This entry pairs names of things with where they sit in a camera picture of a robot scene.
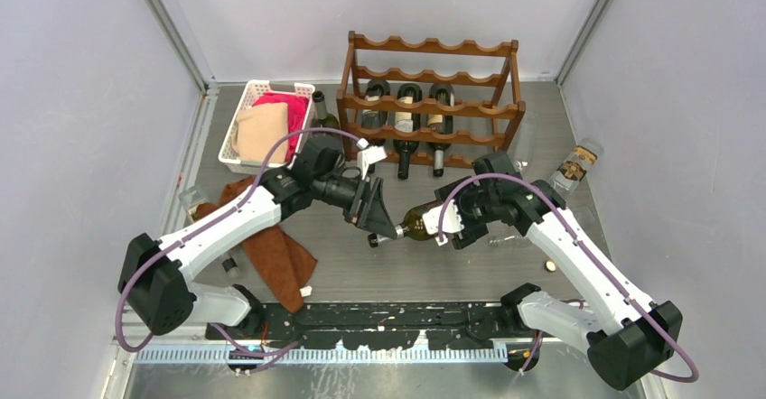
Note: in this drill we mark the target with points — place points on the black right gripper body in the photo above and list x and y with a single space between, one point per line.
475 208

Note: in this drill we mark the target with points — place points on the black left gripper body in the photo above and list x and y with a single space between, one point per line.
359 210

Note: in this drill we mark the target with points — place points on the dark bottle white label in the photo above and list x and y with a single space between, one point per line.
406 122

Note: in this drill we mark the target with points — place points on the dark wine bottle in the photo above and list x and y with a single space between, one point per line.
444 94

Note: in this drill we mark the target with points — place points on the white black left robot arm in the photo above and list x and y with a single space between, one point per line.
158 276

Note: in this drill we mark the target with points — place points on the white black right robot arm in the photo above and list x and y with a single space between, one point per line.
624 333

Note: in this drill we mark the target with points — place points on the clear lying bottle upper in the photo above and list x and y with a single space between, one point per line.
525 142

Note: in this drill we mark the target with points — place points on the clear lying bottle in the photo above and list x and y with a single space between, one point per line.
525 142
583 215

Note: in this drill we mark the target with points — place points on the green bottle far left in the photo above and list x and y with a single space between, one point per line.
322 117

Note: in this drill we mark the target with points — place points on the clear bottle brown label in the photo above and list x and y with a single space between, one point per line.
573 169

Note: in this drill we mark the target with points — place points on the brown wooden wine rack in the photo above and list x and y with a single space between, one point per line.
505 110

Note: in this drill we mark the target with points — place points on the clear lying bottle lower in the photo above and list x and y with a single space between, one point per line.
583 215

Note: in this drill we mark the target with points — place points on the clear bottle under towel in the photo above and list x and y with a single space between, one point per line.
194 201

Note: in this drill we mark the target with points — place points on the brown towel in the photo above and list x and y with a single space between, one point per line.
284 265

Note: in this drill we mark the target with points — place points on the pink folded cloth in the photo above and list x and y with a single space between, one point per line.
297 107

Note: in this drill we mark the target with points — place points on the peach folded cloth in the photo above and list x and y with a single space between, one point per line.
258 129

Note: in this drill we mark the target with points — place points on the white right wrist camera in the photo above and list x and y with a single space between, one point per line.
449 222

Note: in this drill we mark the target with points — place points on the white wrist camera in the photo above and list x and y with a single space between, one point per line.
367 155
449 222

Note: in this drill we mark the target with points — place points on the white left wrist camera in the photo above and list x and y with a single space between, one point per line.
367 155

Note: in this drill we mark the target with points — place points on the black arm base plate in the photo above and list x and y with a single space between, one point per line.
385 325

